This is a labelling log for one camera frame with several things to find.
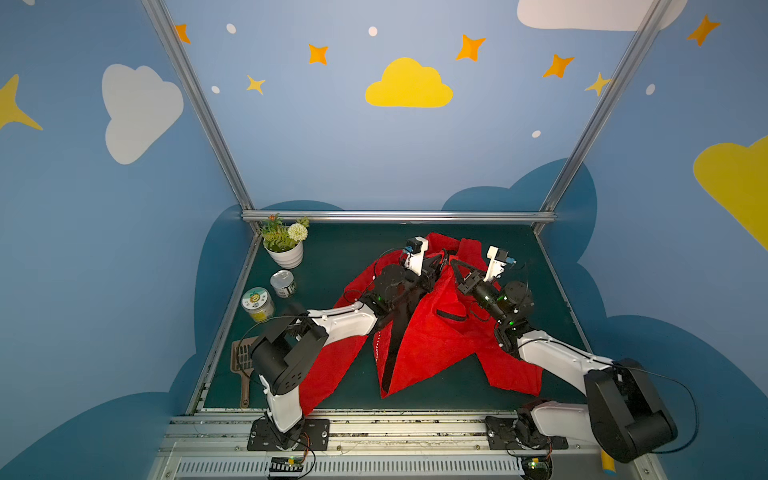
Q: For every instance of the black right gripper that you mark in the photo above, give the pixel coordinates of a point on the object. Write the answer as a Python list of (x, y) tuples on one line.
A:
[(470, 282)]

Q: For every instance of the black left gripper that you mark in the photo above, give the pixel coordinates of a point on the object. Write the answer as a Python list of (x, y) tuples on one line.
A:
[(429, 271)]

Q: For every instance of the brown slotted spatula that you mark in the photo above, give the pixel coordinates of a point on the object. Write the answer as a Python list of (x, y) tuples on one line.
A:
[(241, 364)]

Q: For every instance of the white plant pot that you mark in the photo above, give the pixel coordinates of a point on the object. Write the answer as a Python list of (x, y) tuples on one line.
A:
[(289, 259)]

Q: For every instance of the red jacket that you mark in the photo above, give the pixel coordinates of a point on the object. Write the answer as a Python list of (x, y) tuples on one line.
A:
[(445, 328)]

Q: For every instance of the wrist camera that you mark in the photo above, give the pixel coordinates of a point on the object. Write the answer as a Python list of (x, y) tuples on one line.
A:
[(499, 259), (415, 250)]

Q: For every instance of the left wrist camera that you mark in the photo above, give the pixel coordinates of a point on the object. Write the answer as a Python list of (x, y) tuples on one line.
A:
[(415, 250)]

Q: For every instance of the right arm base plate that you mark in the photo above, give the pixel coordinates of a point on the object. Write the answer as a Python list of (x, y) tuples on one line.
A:
[(507, 433)]

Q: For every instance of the yellow toy shovel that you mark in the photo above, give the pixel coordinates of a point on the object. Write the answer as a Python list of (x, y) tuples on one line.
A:
[(608, 464)]

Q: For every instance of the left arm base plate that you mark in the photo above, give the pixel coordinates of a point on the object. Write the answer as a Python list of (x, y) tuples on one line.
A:
[(308, 433)]

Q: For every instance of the right controller board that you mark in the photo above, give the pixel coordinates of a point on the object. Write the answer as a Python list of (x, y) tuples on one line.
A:
[(536, 468)]

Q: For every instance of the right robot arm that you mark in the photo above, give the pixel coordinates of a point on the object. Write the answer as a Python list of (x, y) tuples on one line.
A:
[(623, 413)]

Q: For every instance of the left controller board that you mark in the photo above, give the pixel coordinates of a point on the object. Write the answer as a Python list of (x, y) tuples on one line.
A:
[(285, 467)]

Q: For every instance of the controller board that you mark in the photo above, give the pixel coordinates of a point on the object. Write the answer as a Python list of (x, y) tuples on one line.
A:
[(536, 468), (285, 467)]

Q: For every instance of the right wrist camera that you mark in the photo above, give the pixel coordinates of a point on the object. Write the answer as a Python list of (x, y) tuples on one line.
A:
[(499, 259)]

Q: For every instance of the aluminium frame rail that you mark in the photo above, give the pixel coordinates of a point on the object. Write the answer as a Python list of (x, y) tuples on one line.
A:
[(405, 217)]

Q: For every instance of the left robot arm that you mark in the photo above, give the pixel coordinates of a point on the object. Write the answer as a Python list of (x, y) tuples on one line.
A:
[(283, 356)]

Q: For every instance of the green artificial plant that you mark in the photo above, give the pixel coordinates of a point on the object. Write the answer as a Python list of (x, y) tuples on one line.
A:
[(280, 237)]

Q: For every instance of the silver tin can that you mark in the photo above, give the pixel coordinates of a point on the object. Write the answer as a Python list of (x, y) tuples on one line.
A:
[(283, 283)]

